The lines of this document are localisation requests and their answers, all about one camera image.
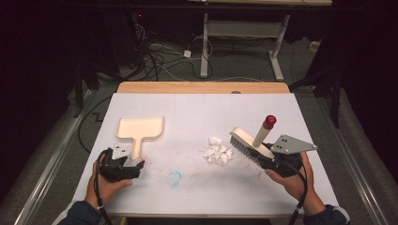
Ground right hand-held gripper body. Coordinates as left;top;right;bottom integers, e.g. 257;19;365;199
270;134;317;178

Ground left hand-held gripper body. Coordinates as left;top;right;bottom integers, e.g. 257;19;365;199
99;143;142;183

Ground wooden brush with red tip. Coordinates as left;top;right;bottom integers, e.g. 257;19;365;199
229;114;278;167

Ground pile of white paper scraps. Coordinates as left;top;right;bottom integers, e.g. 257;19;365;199
202;136;235;166

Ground person's left hand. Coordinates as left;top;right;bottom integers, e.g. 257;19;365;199
84;154;133;210

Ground person's right hand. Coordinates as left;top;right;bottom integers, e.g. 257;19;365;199
265;152;327;217

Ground white table mat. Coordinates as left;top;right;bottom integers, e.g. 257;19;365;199
70;92;342;217

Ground black metal stand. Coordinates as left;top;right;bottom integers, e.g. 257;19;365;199
73;60;86;119

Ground wooden table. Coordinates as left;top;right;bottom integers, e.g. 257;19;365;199
116;82;290;95

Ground left hand-held gripper black cable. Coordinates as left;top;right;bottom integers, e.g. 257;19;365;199
93;152;113;225

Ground hand-held gripper black cable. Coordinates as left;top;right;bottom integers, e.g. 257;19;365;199
93;152;113;225
275;158;309;225

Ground right hand-held gripper black cable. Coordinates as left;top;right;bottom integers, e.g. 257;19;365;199
275;158;309;225

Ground black floor cable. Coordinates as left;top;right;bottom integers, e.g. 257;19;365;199
77;95;113;154

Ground metal floor rail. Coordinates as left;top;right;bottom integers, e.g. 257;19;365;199
314;97;390;225
13;89;96;225

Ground tangle of floor cables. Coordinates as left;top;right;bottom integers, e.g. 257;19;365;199
130;22;215;83

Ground white metal desk frame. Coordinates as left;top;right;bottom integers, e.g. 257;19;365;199
187;0;333;82

